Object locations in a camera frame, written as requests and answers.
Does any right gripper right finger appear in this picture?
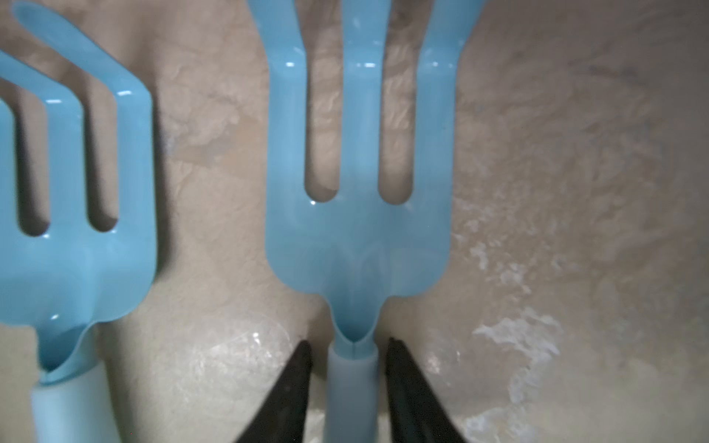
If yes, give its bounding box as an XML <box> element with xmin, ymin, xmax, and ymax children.
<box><xmin>385</xmin><ymin>337</ymin><xmax>465</xmax><ymax>443</ymax></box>

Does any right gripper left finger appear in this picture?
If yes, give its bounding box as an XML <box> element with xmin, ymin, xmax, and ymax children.
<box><xmin>236</xmin><ymin>340</ymin><xmax>313</xmax><ymax>443</ymax></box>

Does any light blue fork white handle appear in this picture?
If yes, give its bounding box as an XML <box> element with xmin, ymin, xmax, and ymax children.
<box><xmin>249</xmin><ymin>1</ymin><xmax>484</xmax><ymax>442</ymax></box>

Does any light blue rake white handle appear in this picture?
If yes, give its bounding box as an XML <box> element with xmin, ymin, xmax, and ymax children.
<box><xmin>1</xmin><ymin>1</ymin><xmax>158</xmax><ymax>442</ymax></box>

